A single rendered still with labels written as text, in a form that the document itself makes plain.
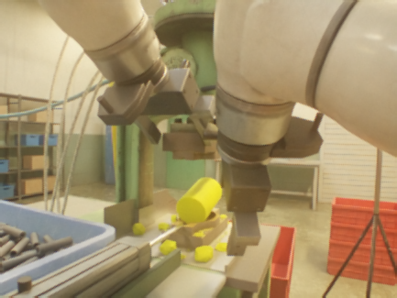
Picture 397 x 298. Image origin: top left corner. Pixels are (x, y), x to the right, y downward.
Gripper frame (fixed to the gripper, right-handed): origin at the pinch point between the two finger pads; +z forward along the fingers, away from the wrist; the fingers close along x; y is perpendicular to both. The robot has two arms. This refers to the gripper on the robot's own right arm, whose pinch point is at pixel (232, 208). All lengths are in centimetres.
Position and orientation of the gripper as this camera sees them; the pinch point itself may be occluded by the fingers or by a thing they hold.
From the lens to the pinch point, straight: 45.9
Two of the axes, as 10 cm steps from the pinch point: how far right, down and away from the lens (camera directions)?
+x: 0.1, 6.7, -7.4
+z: -0.4, 7.4, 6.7
